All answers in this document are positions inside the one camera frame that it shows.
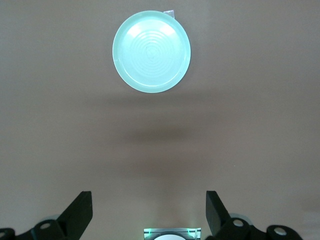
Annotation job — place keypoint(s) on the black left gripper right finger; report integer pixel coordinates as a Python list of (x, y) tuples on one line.
[(217, 215)]

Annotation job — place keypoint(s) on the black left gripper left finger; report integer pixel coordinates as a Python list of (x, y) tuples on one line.
[(72, 220)]

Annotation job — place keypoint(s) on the pale green plastic plate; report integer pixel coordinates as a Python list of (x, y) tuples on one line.
[(151, 52)]

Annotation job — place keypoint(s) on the brown table cover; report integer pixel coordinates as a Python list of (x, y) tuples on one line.
[(75, 125)]

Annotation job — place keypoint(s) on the small tape marker piece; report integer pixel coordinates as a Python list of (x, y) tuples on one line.
[(169, 12)]

